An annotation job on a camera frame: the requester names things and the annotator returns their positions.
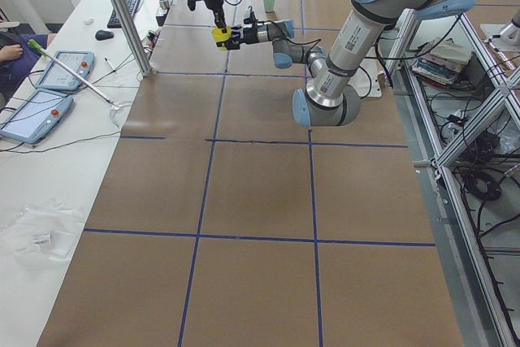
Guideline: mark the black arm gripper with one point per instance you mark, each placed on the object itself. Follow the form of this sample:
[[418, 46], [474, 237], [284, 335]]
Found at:
[[214, 2]]

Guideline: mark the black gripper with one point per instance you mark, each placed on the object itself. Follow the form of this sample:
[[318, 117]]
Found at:
[[249, 35]]

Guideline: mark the yellow plastic cup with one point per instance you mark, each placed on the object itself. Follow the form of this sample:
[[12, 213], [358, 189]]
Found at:
[[222, 37]]

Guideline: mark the green plastic cup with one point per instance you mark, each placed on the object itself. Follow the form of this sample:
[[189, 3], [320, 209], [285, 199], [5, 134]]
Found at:
[[269, 5]]

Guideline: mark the metal cup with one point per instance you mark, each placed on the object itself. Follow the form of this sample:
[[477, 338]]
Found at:
[[164, 4]]

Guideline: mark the stack of books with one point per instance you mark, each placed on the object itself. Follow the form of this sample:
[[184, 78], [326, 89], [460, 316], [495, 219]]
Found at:
[[442, 60]]

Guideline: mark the black keyboard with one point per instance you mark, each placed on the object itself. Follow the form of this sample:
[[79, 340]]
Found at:
[[132, 6]]

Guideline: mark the black marker pen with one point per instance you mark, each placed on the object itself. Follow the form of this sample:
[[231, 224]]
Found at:
[[110, 65]]

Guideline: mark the black computer mouse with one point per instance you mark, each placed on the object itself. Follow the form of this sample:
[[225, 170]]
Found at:
[[103, 35]]

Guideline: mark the seated person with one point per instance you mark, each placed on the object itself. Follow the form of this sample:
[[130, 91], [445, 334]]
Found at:
[[18, 59]]

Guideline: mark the teach pendant near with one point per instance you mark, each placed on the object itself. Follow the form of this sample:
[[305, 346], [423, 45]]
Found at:
[[36, 117]]

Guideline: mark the clear plastic bag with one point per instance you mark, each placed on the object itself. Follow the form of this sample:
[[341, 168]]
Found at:
[[42, 236]]

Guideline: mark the aluminium frame post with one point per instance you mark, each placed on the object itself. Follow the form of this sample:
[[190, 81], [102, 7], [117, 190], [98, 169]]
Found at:
[[132, 37]]

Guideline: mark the metal rod green handle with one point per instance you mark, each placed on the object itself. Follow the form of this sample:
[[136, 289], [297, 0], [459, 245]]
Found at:
[[114, 105]]

